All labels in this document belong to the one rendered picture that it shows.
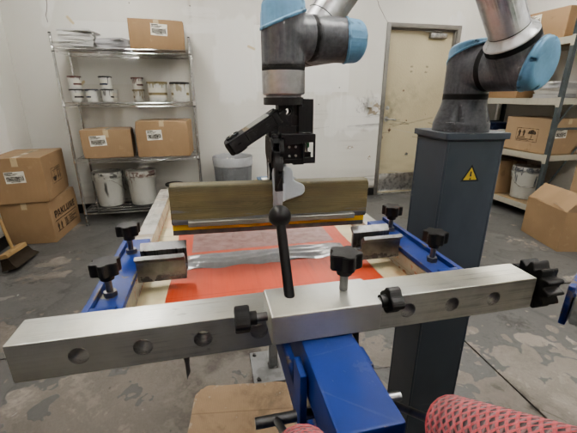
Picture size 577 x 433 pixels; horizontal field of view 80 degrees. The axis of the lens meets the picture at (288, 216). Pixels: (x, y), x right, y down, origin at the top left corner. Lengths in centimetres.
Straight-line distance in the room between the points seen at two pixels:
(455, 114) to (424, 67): 410
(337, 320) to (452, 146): 74
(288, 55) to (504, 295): 49
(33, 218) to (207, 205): 331
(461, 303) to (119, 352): 45
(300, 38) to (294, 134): 15
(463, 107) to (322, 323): 81
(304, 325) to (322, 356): 4
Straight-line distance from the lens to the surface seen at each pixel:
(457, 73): 109
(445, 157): 104
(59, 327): 49
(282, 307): 38
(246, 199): 65
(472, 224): 115
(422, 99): 518
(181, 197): 65
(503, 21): 97
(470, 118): 108
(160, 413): 181
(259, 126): 63
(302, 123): 64
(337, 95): 458
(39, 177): 375
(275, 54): 62
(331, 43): 66
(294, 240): 86
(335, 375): 36
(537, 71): 100
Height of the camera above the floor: 129
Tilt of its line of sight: 19 degrees down
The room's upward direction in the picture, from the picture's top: straight up
